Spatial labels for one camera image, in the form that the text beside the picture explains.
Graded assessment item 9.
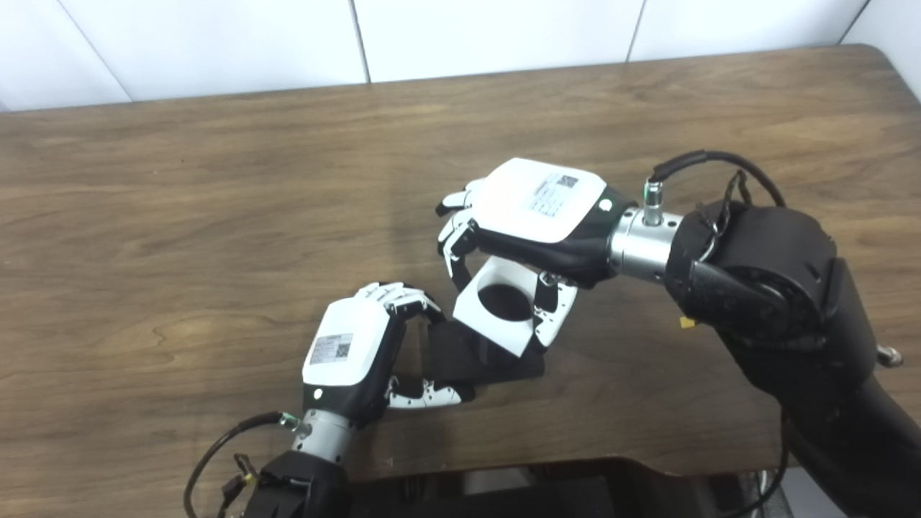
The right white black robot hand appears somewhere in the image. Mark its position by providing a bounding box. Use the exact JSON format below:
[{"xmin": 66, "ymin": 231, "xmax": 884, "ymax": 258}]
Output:
[{"xmin": 436, "ymin": 158, "xmax": 638, "ymax": 350}]

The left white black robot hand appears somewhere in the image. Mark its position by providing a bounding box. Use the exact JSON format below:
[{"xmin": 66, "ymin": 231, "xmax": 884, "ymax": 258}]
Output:
[{"xmin": 302, "ymin": 282, "xmax": 476, "ymax": 432}]

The black peg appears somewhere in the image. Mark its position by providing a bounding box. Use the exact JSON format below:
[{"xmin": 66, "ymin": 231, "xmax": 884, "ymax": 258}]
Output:
[{"xmin": 423, "ymin": 319, "xmax": 546, "ymax": 386}]

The white square piece with hole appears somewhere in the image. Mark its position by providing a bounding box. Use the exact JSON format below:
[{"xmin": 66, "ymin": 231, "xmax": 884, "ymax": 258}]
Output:
[{"xmin": 453, "ymin": 257, "xmax": 579, "ymax": 358}]

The black robot torso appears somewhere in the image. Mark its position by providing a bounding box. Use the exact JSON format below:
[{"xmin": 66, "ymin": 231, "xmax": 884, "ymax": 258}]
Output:
[{"xmin": 349, "ymin": 458, "xmax": 727, "ymax": 518}]

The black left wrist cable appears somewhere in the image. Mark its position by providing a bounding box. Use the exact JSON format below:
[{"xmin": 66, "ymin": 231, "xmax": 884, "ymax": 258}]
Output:
[{"xmin": 183, "ymin": 411, "xmax": 303, "ymax": 518}]

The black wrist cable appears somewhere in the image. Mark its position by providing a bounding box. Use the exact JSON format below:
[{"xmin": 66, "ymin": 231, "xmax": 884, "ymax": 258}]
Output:
[
  {"xmin": 183, "ymin": 411, "xmax": 303, "ymax": 518},
  {"xmin": 650, "ymin": 149, "xmax": 789, "ymax": 217}
]

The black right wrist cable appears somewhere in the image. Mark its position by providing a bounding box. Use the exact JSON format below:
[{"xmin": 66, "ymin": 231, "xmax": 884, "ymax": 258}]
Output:
[{"xmin": 650, "ymin": 149, "xmax": 789, "ymax": 217}]

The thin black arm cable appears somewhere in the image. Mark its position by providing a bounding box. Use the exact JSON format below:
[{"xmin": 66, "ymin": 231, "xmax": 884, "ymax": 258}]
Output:
[{"xmin": 745, "ymin": 409, "xmax": 792, "ymax": 518}]

